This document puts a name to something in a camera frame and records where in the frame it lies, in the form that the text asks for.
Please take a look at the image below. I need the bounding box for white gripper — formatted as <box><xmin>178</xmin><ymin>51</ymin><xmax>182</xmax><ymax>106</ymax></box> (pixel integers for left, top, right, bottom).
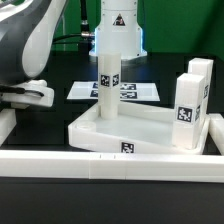
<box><xmin>0</xmin><ymin>80</ymin><xmax>54</xmax><ymax>107</ymax></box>

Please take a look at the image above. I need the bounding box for white desk top tray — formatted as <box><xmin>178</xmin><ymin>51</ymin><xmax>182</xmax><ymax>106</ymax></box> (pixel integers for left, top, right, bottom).
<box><xmin>68</xmin><ymin>102</ymin><xmax>210</xmax><ymax>155</ymax></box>

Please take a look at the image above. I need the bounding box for white left fence block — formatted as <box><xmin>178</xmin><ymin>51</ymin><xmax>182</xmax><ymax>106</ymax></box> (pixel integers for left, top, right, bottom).
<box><xmin>0</xmin><ymin>109</ymin><xmax>16</xmax><ymax>146</ymax></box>

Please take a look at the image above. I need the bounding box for white fence block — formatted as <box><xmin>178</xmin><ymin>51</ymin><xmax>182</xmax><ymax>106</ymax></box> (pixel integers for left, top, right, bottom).
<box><xmin>0</xmin><ymin>109</ymin><xmax>16</xmax><ymax>146</ymax></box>
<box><xmin>209</xmin><ymin>114</ymin><xmax>224</xmax><ymax>156</ymax></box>

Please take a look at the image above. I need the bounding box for white front fence bar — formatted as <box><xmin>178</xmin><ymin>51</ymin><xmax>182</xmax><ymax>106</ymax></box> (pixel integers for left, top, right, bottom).
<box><xmin>0</xmin><ymin>150</ymin><xmax>224</xmax><ymax>183</ymax></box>

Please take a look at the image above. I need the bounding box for white marker sheet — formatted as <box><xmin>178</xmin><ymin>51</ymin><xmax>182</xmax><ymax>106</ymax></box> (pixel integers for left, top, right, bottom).
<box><xmin>67</xmin><ymin>81</ymin><xmax>160</xmax><ymax>102</ymax></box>

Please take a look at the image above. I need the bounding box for white right fence block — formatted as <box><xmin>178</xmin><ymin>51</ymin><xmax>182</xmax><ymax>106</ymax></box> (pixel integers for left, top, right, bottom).
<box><xmin>209</xmin><ymin>114</ymin><xmax>224</xmax><ymax>156</ymax></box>

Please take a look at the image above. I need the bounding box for black cable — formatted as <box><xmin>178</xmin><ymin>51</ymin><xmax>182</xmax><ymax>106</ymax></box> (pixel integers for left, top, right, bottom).
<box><xmin>51</xmin><ymin>0</ymin><xmax>96</xmax><ymax>46</ymax></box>

